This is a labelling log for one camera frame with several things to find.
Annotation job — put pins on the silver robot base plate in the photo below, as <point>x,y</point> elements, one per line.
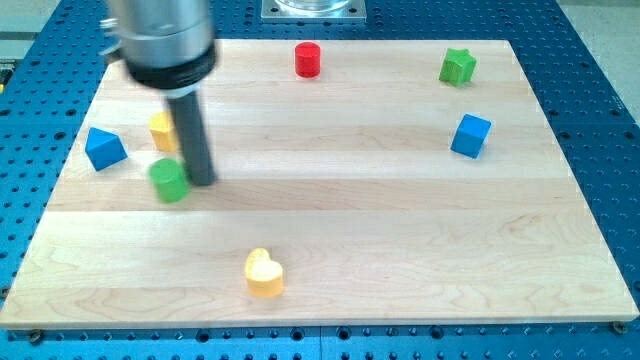
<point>313,10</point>

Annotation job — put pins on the yellow heart block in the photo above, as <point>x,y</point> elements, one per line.
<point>264,276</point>

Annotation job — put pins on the wooden board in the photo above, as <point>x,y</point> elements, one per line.
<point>349,182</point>

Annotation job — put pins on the green cylinder block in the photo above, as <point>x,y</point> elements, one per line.
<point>169,180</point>

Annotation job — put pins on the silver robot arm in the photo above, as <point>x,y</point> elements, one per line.
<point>169,45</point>

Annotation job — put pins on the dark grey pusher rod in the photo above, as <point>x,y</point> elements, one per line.
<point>188,121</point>

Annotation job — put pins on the yellow hexagon block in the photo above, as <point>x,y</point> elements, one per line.
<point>163,132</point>

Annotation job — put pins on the blue triangle block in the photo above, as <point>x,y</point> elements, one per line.
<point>104,148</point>

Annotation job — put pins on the green star block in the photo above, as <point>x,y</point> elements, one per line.
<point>457,67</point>

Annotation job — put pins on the blue cube block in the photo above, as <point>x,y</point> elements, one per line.
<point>470,135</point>

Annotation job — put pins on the red cylinder block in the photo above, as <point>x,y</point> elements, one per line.
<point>307,59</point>

